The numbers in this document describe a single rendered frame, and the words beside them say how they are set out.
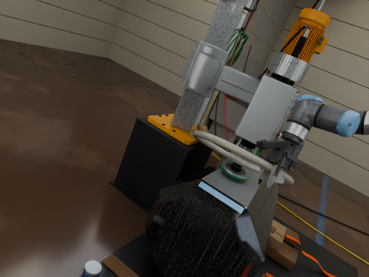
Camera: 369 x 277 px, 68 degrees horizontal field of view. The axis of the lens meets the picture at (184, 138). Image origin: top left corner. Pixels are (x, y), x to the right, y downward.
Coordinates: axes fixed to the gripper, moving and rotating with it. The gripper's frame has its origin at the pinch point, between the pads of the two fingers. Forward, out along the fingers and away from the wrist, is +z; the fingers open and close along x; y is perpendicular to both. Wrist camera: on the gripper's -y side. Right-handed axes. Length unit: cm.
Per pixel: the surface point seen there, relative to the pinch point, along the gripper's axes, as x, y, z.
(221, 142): 7.7, -19.1, -6.2
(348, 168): 376, 446, -134
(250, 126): 69, 22, -30
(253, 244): 48, 48, 32
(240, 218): 51, 34, 22
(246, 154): 1.1, -10.9, -6.3
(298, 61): 48, 18, -72
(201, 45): 131, -19, -79
